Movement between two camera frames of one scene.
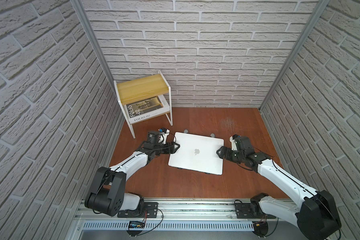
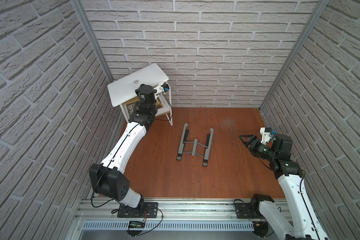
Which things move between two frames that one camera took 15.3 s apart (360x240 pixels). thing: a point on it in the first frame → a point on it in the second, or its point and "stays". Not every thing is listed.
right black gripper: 224,151 → 253,142
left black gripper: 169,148 → 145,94
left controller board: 136,224 stays
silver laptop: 197,152 → 123,90
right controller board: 261,228 stays
